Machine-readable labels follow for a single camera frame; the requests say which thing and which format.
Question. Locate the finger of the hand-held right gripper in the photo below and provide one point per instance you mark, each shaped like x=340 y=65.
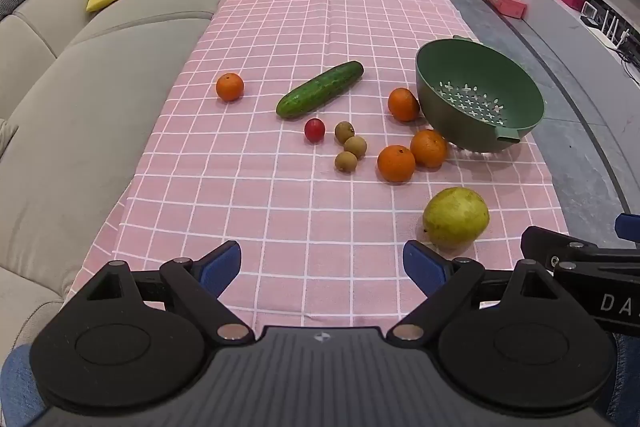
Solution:
x=629 y=226
x=547 y=243

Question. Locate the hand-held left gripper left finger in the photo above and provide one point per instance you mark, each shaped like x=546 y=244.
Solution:
x=222 y=266

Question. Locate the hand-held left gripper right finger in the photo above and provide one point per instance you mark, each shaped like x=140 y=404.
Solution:
x=422 y=266

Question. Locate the yellow-green pear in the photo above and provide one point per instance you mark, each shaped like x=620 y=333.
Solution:
x=456 y=218

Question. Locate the orange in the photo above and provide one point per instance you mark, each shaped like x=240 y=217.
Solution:
x=429 y=148
x=404 y=104
x=396 y=164
x=230 y=87

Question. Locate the red cherry tomato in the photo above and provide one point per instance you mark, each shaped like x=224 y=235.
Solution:
x=315 y=130

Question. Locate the green colander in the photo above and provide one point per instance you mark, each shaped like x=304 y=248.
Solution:
x=450 y=67

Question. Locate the green cucumber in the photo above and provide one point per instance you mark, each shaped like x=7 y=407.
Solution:
x=320 y=89

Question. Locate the person's blue jeans leg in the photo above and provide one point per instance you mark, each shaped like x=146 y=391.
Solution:
x=625 y=372
x=15 y=382

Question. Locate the brown longan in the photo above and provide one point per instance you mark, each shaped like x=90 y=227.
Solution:
x=344 y=132
x=355 y=147
x=346 y=162

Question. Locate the white router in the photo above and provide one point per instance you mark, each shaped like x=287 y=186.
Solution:
x=614 y=29

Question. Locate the beige sofa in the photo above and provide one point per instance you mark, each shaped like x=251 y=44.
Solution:
x=100 y=107

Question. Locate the grey television cabinet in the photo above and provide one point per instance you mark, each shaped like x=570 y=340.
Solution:
x=550 y=7

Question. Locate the pink checked tablecloth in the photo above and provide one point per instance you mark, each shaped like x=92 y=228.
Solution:
x=300 y=32

